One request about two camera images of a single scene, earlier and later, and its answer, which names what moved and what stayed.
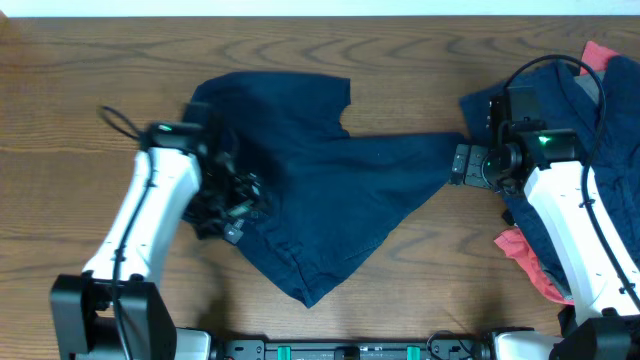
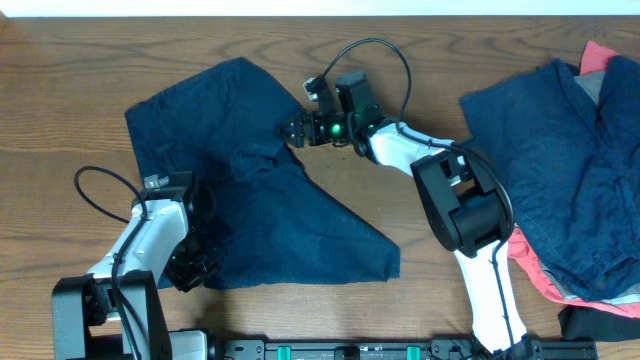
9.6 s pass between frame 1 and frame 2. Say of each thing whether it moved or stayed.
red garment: stayed
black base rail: stayed
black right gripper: moved
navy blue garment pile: stayed
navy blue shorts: moved
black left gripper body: moved
